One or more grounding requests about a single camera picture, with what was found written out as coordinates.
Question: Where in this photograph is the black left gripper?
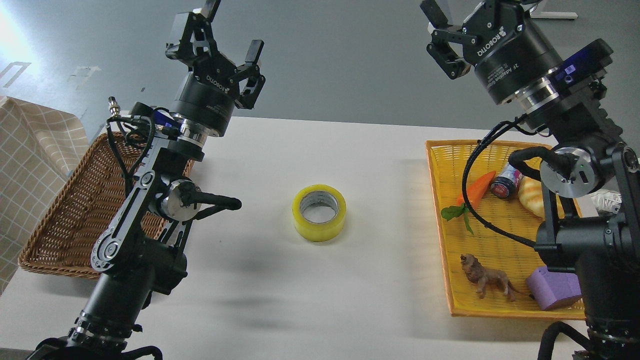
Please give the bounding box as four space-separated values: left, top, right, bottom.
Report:
165 0 266 137

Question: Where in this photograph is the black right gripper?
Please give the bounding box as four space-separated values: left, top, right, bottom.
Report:
420 0 563 104

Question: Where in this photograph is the yellow tape roll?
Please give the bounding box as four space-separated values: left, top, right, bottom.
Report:
291 184 347 242

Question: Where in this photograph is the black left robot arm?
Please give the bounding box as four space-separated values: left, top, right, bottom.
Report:
29 0 266 360

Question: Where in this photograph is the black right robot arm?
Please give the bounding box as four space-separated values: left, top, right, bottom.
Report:
420 0 640 360

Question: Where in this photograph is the white stand base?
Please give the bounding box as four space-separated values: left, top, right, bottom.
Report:
530 11 579 21

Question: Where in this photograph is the small soda can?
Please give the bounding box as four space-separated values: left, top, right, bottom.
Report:
489 162 524 199

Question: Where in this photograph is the orange toy carrot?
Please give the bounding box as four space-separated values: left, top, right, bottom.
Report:
439 171 496 235

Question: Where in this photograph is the toy croissant bread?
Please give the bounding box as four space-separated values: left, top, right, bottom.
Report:
518 177 546 219

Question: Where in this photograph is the brown wicker basket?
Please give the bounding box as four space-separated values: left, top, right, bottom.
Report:
18 131 196 281

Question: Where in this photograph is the yellow woven basket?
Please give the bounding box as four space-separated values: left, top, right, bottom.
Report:
425 139 585 321

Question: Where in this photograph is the beige checkered cloth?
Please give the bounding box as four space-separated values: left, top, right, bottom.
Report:
0 96 89 291

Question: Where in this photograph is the brown toy lion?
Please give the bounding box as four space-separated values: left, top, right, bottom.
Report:
459 253 534 302

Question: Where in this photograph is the purple foam block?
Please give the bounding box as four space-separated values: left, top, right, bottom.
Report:
525 266 583 312

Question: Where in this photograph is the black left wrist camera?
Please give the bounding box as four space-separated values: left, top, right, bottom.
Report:
130 102 181 129

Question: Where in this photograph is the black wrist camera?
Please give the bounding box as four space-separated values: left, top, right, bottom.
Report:
551 38 614 91
130 102 181 129

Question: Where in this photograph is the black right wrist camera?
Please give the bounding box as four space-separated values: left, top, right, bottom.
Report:
551 38 614 91

